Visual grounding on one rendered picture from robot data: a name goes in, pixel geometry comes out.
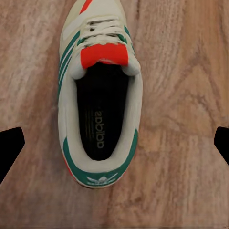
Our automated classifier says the gym shoe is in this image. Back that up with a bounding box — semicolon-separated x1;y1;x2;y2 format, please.
58;0;143;190

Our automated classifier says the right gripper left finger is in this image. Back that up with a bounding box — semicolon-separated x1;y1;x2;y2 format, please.
0;127;25;184

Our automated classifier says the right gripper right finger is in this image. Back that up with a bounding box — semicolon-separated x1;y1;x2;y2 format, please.
214;127;229;165

